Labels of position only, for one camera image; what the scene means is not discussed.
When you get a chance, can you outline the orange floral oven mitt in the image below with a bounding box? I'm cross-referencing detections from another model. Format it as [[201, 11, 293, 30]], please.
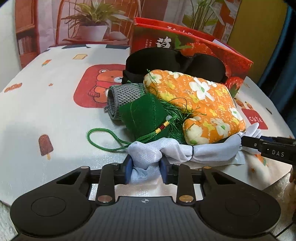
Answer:
[[144, 70, 246, 145]]

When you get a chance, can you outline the cartoon printed table mat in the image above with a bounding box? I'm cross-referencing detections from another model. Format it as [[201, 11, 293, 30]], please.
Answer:
[[1, 45, 294, 205]]

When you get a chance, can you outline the light blue sock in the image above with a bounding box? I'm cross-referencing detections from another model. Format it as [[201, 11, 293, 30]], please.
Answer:
[[128, 123, 262, 184]]

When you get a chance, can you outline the black eye mask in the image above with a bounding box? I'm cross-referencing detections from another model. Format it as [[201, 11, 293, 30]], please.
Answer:
[[122, 47, 227, 84]]

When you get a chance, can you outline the green sachet with tassel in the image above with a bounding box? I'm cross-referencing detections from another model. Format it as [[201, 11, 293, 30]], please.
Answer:
[[87, 92, 190, 153]]

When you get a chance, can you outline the printed living room backdrop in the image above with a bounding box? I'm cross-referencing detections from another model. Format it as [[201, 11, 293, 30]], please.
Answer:
[[15, 1, 241, 67]]

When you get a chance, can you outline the red strawberry cardboard box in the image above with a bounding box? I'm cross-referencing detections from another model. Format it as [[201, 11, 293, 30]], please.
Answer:
[[131, 17, 253, 97]]

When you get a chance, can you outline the person's right hand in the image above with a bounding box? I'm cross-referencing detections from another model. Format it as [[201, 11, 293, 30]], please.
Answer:
[[289, 167, 296, 183]]

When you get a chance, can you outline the wooden panel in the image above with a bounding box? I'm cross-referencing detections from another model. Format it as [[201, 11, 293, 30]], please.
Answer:
[[227, 0, 287, 83]]

